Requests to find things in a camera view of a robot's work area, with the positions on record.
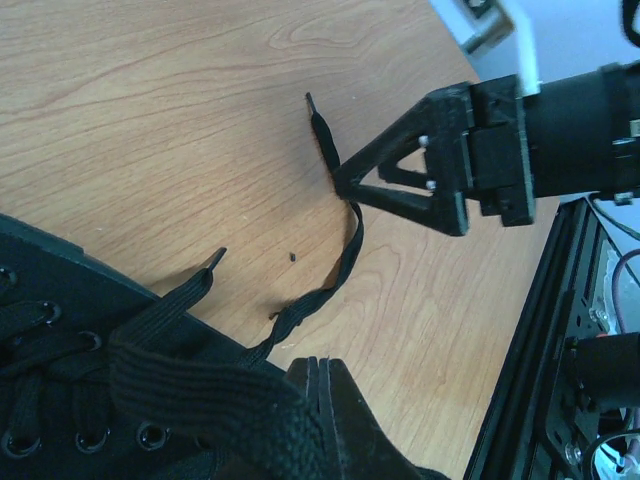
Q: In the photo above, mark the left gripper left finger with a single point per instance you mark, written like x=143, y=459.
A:
x=304, y=374

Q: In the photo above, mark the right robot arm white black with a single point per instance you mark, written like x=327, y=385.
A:
x=583, y=133

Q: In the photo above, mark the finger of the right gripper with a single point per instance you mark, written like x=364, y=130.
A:
x=424, y=149
x=374, y=178

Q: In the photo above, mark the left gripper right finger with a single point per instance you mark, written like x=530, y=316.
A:
x=356, y=446

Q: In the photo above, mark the black canvas shoe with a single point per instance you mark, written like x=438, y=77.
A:
x=102, y=379

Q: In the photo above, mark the black shoelace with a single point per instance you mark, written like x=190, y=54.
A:
x=191, y=172

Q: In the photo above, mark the black aluminium frame base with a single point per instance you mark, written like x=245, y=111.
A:
x=566, y=404

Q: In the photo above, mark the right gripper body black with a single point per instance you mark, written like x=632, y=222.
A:
x=501, y=178

